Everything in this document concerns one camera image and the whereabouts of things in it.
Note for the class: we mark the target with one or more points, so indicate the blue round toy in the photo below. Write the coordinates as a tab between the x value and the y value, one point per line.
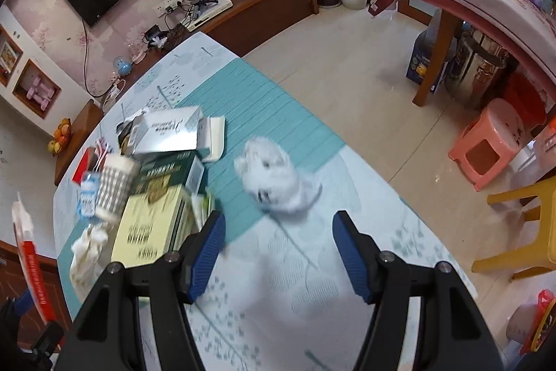
123	66

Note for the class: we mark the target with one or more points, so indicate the stainless steel pot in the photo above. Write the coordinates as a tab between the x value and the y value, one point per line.
473	75

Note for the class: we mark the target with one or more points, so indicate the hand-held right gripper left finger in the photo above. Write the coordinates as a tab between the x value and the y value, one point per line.
206	260

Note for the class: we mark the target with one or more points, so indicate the pile of assorted fruit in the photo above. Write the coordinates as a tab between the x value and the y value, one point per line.
63	132

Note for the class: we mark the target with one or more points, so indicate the black gold crumpled wrapper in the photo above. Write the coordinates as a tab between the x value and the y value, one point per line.
126	136

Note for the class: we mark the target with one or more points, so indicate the clear plastic bottle blue label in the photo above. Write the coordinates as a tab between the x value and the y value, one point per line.
89	197

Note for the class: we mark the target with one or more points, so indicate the dark green cardboard box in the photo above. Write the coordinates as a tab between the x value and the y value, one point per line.
165	175

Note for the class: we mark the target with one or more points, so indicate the pink plastic bin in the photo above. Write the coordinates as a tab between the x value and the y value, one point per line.
519	323

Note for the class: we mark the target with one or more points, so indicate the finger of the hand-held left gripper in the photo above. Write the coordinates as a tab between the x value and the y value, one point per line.
24	303

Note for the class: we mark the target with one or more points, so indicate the teal white printed tablecloth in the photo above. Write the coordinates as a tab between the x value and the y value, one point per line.
269	106

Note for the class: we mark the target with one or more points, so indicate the pale yellow green box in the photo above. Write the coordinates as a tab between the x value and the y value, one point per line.
147	227

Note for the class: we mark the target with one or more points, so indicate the blue cardboard box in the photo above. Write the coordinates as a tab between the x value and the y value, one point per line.
419	62

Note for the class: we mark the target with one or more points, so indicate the framed picture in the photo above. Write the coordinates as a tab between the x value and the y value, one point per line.
8	56

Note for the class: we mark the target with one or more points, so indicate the pink dumbbell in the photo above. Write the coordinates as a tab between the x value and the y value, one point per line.
46	86
34	91

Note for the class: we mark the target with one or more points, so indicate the cream tissue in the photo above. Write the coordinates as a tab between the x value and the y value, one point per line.
87	253

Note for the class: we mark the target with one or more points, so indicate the wooden dining table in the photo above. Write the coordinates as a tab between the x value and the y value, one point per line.
430	62

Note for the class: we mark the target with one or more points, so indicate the pink plastic stool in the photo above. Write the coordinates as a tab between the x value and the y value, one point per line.
499	123

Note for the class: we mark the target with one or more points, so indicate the yellow plastic chair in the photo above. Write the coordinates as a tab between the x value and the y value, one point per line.
538	232

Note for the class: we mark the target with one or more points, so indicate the white set-top box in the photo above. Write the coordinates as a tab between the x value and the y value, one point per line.
210	12

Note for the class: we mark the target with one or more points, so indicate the small black white gadget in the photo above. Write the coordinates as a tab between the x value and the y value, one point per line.
156	40

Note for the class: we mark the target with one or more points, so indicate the white plush toy dog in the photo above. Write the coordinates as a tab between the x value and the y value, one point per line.
273	179

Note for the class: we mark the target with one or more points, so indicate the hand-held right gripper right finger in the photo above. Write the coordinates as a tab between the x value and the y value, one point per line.
352	262

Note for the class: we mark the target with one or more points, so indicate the small wooden side cabinet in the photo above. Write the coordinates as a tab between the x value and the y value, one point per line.
80	127

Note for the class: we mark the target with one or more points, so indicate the silver cardboard box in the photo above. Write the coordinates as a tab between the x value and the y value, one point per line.
169	132

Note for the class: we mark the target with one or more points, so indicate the white grey checkered paper cup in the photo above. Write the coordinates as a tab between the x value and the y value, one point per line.
115	184

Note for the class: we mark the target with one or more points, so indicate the fruit basket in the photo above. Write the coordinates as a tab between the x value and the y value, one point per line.
61	138

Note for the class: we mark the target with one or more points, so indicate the red white plastic bag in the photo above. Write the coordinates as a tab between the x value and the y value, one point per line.
32	240

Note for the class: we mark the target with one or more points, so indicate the green white small packet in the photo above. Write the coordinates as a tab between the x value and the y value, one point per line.
200	210

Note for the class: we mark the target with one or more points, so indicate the pink clear ornament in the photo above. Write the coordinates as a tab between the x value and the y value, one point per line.
139	53

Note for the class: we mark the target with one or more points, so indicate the long wooden television cabinet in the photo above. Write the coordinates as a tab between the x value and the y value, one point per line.
269	3

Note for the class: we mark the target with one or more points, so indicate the red plastic bucket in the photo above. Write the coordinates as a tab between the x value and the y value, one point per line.
523	97

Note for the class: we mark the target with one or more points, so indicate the small red gift bag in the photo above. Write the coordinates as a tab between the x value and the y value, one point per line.
82	169

